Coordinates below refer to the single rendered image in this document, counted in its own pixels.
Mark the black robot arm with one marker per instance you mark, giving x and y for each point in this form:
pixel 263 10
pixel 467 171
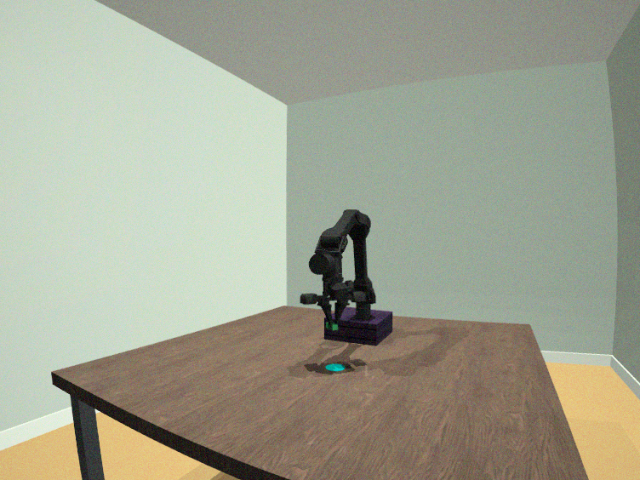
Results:
pixel 328 259

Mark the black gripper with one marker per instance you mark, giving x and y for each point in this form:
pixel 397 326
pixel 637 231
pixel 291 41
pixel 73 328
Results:
pixel 323 301

